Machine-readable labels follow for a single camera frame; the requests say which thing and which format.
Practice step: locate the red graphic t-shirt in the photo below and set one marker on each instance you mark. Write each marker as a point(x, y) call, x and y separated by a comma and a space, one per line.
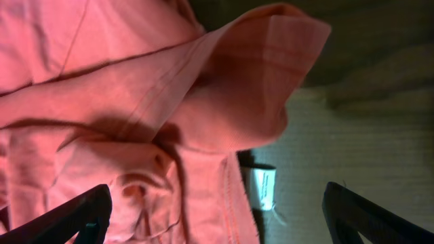
point(137, 96)

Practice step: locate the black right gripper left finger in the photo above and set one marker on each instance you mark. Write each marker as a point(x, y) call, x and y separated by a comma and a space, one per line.
point(83, 220)

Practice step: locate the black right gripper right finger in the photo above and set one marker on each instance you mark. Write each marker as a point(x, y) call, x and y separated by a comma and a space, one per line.
point(350, 217)

